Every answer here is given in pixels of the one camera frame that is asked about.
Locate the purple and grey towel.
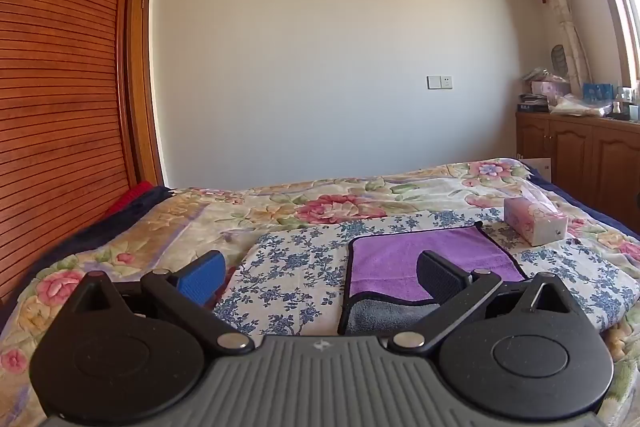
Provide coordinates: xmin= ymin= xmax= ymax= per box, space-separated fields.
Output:
xmin=337 ymin=222 xmax=528 ymax=335

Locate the navy bed sheet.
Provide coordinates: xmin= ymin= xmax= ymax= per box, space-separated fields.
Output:
xmin=520 ymin=159 xmax=640 ymax=238

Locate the floral bedspread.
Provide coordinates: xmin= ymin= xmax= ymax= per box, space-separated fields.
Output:
xmin=0 ymin=157 xmax=640 ymax=427

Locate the pink tissue box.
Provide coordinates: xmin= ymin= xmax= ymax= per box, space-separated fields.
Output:
xmin=503 ymin=184 xmax=569 ymax=248

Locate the stack of books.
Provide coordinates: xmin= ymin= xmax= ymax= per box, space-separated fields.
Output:
xmin=517 ymin=93 xmax=551 ymax=112

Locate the wooden cabinet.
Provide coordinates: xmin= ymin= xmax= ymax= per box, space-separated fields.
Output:
xmin=515 ymin=109 xmax=640 ymax=228

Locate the blue packet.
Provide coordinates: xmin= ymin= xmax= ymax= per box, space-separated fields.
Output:
xmin=582 ymin=83 xmax=615 ymax=102

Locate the wooden window frame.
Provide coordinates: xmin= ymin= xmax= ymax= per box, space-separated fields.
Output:
xmin=575 ymin=0 xmax=640 ymax=98

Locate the dark blue blanket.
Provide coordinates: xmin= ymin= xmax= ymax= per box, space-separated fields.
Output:
xmin=0 ymin=186 xmax=176 ymax=308

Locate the pink floral box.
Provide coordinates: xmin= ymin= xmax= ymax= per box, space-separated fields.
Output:
xmin=531 ymin=79 xmax=571 ymax=96

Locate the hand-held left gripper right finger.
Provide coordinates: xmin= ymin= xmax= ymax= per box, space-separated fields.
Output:
xmin=387 ymin=250 xmax=576 ymax=354

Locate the clear plastic bag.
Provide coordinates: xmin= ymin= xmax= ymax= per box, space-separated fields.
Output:
xmin=547 ymin=94 xmax=613 ymax=118

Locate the wooden door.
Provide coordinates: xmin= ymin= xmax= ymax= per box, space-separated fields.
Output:
xmin=131 ymin=0 xmax=166 ymax=188

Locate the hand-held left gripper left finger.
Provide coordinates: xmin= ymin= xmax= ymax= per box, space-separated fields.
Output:
xmin=70 ymin=250 xmax=253 ymax=355

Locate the cardboard box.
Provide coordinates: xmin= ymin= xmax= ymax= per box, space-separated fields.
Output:
xmin=517 ymin=154 xmax=553 ymax=182

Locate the blue floral white cloth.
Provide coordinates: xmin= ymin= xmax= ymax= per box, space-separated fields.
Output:
xmin=212 ymin=207 xmax=640 ymax=338

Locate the red cloth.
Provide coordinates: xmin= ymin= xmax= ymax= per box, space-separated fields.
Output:
xmin=105 ymin=181 xmax=156 ymax=217

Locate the patterned hand fan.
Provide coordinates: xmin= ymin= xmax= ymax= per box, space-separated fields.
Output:
xmin=550 ymin=44 xmax=568 ymax=75

